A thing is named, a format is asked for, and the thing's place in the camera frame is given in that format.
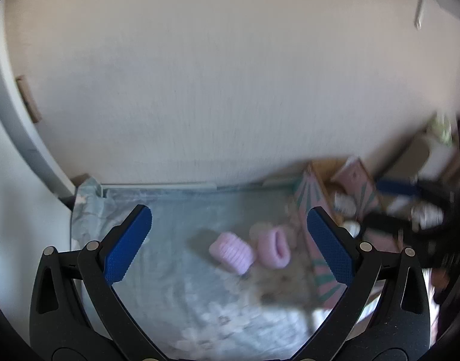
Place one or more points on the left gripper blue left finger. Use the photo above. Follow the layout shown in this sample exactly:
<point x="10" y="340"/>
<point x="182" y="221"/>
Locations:
<point x="108" y="264"/>

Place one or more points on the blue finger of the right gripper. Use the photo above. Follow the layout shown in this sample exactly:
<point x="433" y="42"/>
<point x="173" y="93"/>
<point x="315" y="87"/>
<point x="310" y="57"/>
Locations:
<point x="384" y="222"/>
<point x="397" y="188"/>

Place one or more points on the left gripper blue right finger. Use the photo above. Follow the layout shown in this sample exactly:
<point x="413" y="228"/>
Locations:
<point x="350" y="265"/>

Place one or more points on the pink fluffy slipper sock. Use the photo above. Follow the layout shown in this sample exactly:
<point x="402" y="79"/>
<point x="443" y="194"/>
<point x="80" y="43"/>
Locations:
<point x="272" y="248"/>

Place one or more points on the white dotted sock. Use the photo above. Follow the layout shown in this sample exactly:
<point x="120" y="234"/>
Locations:
<point x="425" y="216"/>

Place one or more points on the pink patterned cardboard box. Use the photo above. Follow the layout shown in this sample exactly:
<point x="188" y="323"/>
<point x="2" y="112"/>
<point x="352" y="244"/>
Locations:
<point x="313" y="189"/>

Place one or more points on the green white plush toy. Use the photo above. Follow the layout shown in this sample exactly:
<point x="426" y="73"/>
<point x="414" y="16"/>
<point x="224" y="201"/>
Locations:
<point x="440" y="127"/>

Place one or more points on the floral blue table cloth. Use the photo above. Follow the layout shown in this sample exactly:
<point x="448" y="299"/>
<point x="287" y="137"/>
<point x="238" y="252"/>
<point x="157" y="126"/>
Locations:
<point x="186" y="302"/>

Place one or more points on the grey door frame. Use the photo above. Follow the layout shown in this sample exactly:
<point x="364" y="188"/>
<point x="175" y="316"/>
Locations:
<point x="23" y="133"/>

